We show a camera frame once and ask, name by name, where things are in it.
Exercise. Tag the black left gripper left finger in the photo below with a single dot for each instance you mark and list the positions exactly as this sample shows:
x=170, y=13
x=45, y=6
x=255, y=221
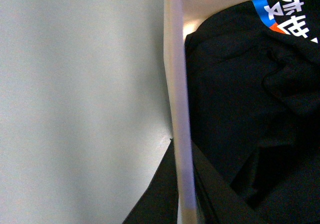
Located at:
x=159, y=203

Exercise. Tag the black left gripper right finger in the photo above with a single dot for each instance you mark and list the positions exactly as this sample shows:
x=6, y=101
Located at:
x=218, y=202

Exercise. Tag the beige plastic laundry hamper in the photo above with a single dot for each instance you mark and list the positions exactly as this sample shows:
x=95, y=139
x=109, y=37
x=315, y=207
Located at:
x=176, y=74

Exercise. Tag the black printed clothes in hamper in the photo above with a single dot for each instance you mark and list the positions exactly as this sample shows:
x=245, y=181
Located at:
x=253, y=77

